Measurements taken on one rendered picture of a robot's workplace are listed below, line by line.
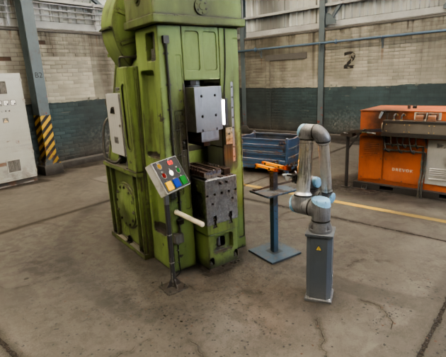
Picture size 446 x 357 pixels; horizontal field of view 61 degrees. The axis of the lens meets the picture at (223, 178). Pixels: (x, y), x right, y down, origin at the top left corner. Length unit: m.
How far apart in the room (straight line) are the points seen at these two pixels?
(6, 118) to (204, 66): 5.22
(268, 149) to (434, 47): 4.83
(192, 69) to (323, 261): 2.03
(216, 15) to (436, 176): 3.99
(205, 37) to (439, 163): 3.92
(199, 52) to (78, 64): 6.16
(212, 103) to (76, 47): 6.38
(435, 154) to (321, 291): 3.43
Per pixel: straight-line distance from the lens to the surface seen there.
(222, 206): 3.72
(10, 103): 8.24
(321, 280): 3.32
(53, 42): 9.38
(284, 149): 7.11
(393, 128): 6.16
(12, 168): 8.30
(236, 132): 3.95
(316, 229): 3.14
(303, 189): 3.17
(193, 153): 4.06
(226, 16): 3.85
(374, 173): 6.52
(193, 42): 3.65
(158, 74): 3.45
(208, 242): 3.76
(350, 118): 10.95
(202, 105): 3.50
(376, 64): 10.66
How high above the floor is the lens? 1.84
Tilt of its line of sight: 15 degrees down
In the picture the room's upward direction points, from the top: 3 degrees counter-clockwise
